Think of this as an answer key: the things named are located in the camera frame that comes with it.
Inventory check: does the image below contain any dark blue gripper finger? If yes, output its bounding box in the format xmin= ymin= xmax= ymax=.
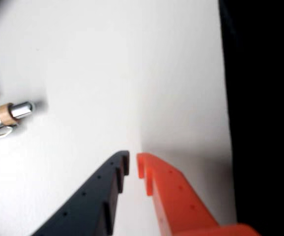
xmin=30 ymin=150 xmax=130 ymax=236

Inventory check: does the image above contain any black fabric bag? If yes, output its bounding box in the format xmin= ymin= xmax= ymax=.
xmin=218 ymin=0 xmax=284 ymax=236

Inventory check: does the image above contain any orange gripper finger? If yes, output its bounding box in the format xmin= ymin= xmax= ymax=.
xmin=136 ymin=152 xmax=261 ymax=236

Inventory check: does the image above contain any wooden ballpoint pen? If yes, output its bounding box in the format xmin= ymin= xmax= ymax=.
xmin=0 ymin=101 xmax=34 ymax=141

